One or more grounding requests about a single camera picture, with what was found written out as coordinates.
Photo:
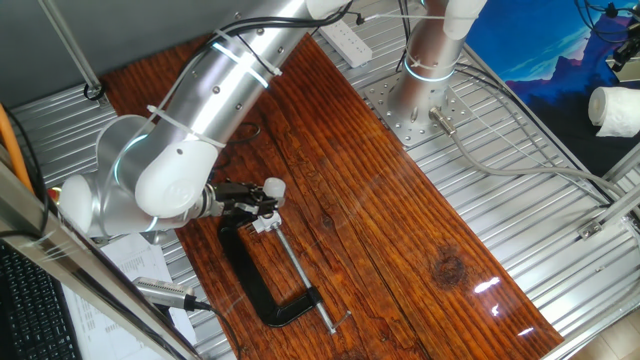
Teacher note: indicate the black exterior camera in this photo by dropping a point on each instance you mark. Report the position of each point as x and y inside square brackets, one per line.
[625, 50]

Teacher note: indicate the white light bulb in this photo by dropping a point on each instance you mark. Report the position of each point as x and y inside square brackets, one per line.
[275, 187]

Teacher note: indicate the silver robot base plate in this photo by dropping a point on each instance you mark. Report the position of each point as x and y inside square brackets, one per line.
[380, 97]

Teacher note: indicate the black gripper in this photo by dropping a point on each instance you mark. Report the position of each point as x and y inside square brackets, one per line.
[225, 199]

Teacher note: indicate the silver ribbed handheld device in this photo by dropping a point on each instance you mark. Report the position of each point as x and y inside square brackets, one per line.
[160, 292]

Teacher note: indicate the black keyboard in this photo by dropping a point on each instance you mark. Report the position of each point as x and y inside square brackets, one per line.
[30, 310]

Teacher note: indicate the black C-clamp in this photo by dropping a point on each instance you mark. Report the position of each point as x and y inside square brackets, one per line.
[245, 275]

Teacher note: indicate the orange pipe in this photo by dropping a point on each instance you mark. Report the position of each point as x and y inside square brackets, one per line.
[12, 150]

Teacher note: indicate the beige box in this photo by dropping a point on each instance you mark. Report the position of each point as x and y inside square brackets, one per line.
[627, 72]

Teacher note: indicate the aluminium frame profile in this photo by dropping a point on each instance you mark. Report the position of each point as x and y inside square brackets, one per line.
[615, 212]

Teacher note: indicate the white bulb socket adapter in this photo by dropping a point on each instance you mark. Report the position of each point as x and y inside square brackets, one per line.
[267, 224]

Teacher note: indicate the blue mountain poster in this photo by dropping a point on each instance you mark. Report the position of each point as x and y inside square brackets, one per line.
[550, 60]

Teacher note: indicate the white toilet paper roll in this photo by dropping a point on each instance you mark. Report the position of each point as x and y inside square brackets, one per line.
[617, 110]

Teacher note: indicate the steel frame beam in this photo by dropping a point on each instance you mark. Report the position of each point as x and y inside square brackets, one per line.
[75, 265]

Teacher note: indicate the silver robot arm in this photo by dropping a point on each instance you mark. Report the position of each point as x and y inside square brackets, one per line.
[200, 115]

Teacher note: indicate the printed paper sheets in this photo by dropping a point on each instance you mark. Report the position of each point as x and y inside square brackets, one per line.
[130, 257]

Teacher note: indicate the white power strip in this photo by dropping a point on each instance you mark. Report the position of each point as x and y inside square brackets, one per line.
[347, 45]

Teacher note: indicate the brown wooden board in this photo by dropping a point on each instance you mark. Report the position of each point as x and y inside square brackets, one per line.
[380, 225]

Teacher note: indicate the diagonal aluminium frame post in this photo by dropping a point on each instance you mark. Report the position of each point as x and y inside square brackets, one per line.
[70, 47]

